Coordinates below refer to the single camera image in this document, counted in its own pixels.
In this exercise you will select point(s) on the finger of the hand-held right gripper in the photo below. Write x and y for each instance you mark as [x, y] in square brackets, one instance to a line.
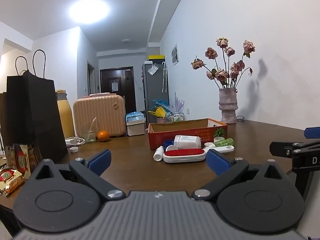
[313, 133]
[278, 148]

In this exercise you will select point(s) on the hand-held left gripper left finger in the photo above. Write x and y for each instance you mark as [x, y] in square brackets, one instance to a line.
[100, 160]

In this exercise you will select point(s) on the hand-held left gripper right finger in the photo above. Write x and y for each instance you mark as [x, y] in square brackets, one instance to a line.
[217, 161]

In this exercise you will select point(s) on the red and white lint brush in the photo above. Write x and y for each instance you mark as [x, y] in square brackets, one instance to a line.
[183, 155]

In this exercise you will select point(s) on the white pill bottle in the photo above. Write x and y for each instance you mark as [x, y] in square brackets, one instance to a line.
[187, 142]

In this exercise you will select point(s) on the small white spray bottle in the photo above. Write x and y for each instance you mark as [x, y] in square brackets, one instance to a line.
[158, 154]

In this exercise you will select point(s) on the orange cardboard box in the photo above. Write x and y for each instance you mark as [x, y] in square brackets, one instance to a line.
[160, 136]

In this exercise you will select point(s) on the green tube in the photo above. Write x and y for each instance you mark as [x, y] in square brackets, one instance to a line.
[223, 142]

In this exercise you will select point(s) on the orange fruit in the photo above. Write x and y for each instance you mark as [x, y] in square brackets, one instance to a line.
[103, 135]

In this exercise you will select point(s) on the glass cup with straw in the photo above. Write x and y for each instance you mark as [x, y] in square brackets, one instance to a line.
[89, 135]

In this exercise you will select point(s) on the small white bottle cap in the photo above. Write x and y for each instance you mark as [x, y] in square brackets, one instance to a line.
[74, 150]

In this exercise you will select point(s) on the pink ribbed suitcase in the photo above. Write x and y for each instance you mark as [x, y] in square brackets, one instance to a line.
[105, 115]

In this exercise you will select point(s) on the eyeglasses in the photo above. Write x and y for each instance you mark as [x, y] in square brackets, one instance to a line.
[241, 118]

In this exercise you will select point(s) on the white and blue storage box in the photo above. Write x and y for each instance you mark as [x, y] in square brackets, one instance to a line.
[135, 125]

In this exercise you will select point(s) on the pink textured vase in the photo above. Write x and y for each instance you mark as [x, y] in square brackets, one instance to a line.
[228, 107]

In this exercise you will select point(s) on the yellow thermos jug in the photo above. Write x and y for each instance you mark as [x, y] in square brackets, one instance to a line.
[65, 115]

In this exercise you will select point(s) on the purple decorative plant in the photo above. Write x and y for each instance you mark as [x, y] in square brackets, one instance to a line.
[179, 103]

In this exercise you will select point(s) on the pink flower pot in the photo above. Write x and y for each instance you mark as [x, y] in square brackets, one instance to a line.
[161, 120]

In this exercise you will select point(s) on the dark brown entrance door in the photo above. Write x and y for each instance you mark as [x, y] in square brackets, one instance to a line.
[125, 92]

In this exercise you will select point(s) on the yellow watering can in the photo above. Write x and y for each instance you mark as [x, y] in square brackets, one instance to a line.
[160, 112]

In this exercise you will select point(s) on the red and gold snack box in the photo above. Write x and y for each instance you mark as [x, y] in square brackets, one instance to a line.
[22, 158]

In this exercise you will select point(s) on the side room door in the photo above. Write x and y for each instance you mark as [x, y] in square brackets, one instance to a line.
[91, 80]

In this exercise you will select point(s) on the blue folding rack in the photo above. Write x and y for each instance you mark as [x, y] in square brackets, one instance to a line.
[160, 103]

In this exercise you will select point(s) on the black paper bag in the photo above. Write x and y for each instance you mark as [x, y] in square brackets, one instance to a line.
[32, 112]

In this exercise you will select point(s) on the dried pink roses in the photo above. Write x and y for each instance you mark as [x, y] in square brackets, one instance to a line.
[221, 75]

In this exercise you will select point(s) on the grey refrigerator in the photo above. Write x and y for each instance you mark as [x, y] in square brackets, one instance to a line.
[153, 90]

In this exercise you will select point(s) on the gold snack packet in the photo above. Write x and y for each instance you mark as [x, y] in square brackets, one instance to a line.
[11, 182]

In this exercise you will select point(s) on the hanging folded umbrella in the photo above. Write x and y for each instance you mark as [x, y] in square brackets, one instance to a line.
[164, 77]

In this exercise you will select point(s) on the paper note on refrigerator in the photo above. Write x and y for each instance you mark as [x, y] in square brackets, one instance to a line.
[152, 69]

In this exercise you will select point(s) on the yellow box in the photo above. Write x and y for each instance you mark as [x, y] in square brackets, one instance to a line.
[156, 57]

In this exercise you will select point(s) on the round ceiling light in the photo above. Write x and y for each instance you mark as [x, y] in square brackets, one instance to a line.
[89, 11]

